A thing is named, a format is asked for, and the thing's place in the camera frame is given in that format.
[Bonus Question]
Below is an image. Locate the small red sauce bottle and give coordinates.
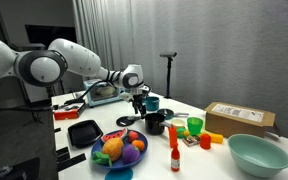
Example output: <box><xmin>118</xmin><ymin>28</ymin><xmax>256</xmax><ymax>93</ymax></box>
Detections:
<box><xmin>171</xmin><ymin>146</ymin><xmax>180</xmax><ymax>172</ymax></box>

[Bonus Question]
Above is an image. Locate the camera on black stand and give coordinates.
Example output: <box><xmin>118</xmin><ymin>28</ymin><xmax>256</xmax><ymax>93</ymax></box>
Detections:
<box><xmin>160</xmin><ymin>52</ymin><xmax>177</xmax><ymax>99</ymax></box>

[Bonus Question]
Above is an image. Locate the toy orange fruit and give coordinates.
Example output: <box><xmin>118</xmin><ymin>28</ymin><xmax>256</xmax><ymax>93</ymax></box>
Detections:
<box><xmin>132</xmin><ymin>140</ymin><xmax>145</xmax><ymax>151</ymax></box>

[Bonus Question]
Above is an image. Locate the cardboard box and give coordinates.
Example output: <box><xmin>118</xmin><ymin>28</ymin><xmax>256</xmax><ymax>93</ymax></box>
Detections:
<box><xmin>205</xmin><ymin>102</ymin><xmax>282</xmax><ymax>137</ymax></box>

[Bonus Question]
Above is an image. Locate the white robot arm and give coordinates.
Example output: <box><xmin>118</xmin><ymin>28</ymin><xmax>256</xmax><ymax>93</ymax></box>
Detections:
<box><xmin>0</xmin><ymin>38</ymin><xmax>147</xmax><ymax>117</ymax></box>

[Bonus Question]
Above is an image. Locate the toy orange pineapple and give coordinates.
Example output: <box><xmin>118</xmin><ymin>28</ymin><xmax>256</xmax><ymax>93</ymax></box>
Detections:
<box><xmin>102</xmin><ymin>138</ymin><xmax>124</xmax><ymax>162</ymax></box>

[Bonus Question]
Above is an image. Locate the orange squeeze bottle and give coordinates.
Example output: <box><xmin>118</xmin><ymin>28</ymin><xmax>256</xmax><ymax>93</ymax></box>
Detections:
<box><xmin>168</xmin><ymin>125</ymin><xmax>177</xmax><ymax>148</ymax></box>

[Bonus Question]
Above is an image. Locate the black baking tray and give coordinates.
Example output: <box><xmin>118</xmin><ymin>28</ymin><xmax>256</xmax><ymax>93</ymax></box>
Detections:
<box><xmin>68</xmin><ymin>120</ymin><xmax>103</xmax><ymax>148</ymax></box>

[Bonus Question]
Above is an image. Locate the green plastic cup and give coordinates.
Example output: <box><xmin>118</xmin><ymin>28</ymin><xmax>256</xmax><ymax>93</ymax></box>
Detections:
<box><xmin>187</xmin><ymin>117</ymin><xmax>203</xmax><ymax>135</ymax></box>

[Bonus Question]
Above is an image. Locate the light blue toaster oven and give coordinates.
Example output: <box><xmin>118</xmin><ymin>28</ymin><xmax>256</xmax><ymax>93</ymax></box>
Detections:
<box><xmin>84</xmin><ymin>79</ymin><xmax>125</xmax><ymax>107</ymax></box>

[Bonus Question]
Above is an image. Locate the small teal frying pan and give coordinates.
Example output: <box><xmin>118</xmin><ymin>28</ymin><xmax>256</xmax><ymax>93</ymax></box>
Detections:
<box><xmin>158</xmin><ymin>108</ymin><xmax>188</xmax><ymax>120</ymax></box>

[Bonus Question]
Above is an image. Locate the red and black box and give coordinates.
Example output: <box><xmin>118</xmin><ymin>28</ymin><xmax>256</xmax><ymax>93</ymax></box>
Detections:
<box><xmin>53</xmin><ymin>102</ymin><xmax>85</xmax><ymax>120</ymax></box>

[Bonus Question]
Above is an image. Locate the small toy food box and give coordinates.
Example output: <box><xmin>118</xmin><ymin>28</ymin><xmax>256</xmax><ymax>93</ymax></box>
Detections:
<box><xmin>182</xmin><ymin>135</ymin><xmax>200</xmax><ymax>147</ymax></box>

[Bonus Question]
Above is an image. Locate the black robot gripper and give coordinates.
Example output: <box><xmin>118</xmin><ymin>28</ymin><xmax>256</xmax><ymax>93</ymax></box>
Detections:
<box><xmin>119</xmin><ymin>85</ymin><xmax>150</xmax><ymax>119</ymax></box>

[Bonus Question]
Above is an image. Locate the black pot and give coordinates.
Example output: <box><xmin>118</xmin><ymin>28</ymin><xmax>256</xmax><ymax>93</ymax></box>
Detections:
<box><xmin>145</xmin><ymin>113</ymin><xmax>171</xmax><ymax>135</ymax></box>

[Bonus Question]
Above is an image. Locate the red toy cup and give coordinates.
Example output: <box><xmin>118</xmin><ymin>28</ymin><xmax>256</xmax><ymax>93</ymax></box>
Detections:
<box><xmin>200</xmin><ymin>134</ymin><xmax>211</xmax><ymax>150</ymax></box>

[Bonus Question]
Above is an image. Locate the toy purple eggplant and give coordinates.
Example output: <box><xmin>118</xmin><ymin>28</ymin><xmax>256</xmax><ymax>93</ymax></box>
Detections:
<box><xmin>122</xmin><ymin>144</ymin><xmax>140</xmax><ymax>164</ymax></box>

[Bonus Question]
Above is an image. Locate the teal round coaster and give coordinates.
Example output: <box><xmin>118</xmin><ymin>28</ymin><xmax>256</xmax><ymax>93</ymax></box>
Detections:
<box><xmin>105</xmin><ymin>168</ymin><xmax>133</xmax><ymax>180</ymax></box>

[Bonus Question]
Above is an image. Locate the black pot lid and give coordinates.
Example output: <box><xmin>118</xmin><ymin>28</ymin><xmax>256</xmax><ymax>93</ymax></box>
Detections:
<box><xmin>116</xmin><ymin>116</ymin><xmax>142</xmax><ymax>127</ymax></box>

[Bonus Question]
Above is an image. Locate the small cream bowl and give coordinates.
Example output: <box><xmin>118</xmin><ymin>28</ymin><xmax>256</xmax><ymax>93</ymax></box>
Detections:
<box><xmin>171</xmin><ymin>119</ymin><xmax>185</xmax><ymax>128</ymax></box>

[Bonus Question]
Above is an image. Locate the toy watermelon slice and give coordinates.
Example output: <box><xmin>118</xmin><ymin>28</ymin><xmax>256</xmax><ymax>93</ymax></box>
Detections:
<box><xmin>101</xmin><ymin>128</ymin><xmax>129</xmax><ymax>143</ymax></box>

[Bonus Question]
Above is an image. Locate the blue plate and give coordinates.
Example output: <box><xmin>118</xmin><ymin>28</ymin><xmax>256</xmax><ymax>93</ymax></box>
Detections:
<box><xmin>91</xmin><ymin>129</ymin><xmax>148</xmax><ymax>170</ymax></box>

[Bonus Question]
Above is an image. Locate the teal pot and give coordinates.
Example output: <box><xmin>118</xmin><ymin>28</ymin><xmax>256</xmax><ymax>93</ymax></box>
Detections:
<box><xmin>145</xmin><ymin>97</ymin><xmax>159</xmax><ymax>111</ymax></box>

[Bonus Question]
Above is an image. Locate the mint green bowl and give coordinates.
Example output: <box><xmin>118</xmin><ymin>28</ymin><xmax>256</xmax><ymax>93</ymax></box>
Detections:
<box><xmin>227</xmin><ymin>134</ymin><xmax>288</xmax><ymax>178</ymax></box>

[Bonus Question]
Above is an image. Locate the toy red apple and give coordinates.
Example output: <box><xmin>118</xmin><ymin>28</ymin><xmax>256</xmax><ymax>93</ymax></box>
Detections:
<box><xmin>128</xmin><ymin>131</ymin><xmax>139</xmax><ymax>143</ymax></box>

